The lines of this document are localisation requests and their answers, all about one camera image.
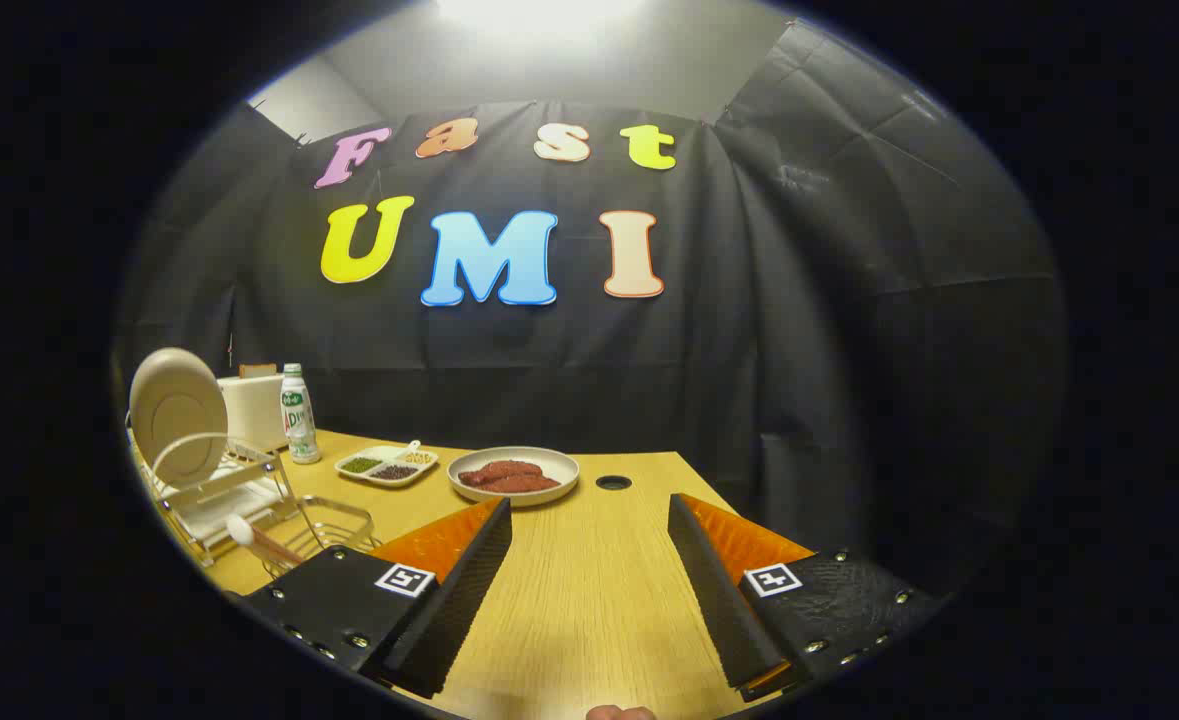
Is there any white bottle with green label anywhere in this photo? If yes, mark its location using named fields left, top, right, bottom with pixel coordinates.
left=280, top=363, right=322, bottom=465

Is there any white wire dish rack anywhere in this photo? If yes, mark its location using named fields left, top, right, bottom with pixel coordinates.
left=127, top=415, right=300, bottom=569

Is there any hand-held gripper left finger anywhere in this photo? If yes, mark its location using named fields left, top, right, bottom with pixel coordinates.
left=242, top=497, right=513, bottom=700

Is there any white spoon with pink handle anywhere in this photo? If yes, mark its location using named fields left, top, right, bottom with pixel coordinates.
left=226, top=514, right=305, bottom=566

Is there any divided dish with beans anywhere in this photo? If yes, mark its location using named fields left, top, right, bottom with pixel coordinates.
left=335, top=441, right=440, bottom=489

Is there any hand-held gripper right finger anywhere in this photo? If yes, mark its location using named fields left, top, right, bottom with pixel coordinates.
left=667, top=492, right=940, bottom=703

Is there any metal wire basket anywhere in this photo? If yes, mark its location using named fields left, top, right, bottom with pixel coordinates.
left=264, top=497, right=382, bottom=581

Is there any black backdrop cloth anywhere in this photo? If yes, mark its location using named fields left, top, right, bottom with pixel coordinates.
left=114, top=20, right=1068, bottom=601

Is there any white toaster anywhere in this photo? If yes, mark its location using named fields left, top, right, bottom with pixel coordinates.
left=217, top=372, right=290, bottom=453

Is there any beige round plate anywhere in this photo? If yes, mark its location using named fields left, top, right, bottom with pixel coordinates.
left=129, top=347, right=230, bottom=491

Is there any beige plate with meat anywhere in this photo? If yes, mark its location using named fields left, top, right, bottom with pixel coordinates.
left=447, top=446, right=581, bottom=508

